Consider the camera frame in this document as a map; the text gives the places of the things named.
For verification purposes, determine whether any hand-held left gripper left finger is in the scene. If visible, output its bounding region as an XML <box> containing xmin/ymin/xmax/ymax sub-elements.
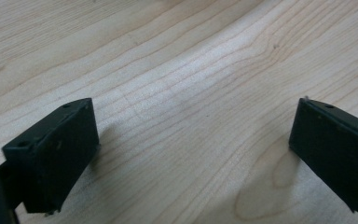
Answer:
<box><xmin>0</xmin><ymin>97</ymin><xmax>101</xmax><ymax>217</ymax></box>

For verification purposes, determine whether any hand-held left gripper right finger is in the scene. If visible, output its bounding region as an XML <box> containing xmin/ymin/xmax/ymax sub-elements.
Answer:
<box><xmin>288</xmin><ymin>96</ymin><xmax>358</xmax><ymax>215</ymax></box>

